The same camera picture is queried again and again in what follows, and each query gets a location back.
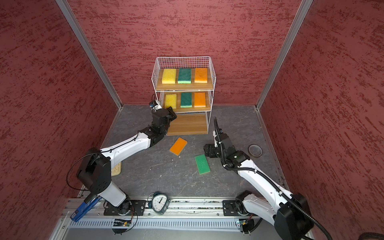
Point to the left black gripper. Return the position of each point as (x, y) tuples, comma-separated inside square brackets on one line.
[(171, 113)]

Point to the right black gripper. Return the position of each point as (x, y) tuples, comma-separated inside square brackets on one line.
[(209, 148)]

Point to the yellow sponge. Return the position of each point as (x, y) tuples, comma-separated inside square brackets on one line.
[(169, 76), (170, 101)]

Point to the light green sponge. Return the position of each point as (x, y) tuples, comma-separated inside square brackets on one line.
[(202, 164)]

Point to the dark green sponge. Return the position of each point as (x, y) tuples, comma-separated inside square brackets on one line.
[(186, 100), (185, 76)]

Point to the orange sponge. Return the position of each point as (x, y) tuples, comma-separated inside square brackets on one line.
[(201, 75), (200, 100), (178, 146)]

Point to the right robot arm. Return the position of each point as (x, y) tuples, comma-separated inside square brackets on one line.
[(287, 212)]

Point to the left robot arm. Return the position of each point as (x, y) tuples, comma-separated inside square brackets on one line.
[(95, 171)]

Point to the cream calculator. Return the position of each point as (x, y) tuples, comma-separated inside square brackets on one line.
[(116, 170)]

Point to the right circuit board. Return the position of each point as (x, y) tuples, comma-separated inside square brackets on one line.
[(245, 226)]

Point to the circuit board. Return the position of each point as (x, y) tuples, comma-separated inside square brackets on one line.
[(122, 223), (245, 226)]

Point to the green analog clock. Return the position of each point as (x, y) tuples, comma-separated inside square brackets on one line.
[(159, 203)]

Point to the left circuit board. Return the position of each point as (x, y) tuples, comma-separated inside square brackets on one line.
[(122, 223)]

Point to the blue stapler tool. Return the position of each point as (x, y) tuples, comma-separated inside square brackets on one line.
[(84, 208)]

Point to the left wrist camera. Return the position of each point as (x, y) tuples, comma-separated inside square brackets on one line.
[(155, 105)]

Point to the white wire wooden shelf rack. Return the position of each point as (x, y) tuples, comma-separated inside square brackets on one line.
[(189, 121)]

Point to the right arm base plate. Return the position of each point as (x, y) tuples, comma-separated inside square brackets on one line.
[(241, 208)]

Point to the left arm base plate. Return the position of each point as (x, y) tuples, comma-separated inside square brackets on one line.
[(134, 207)]

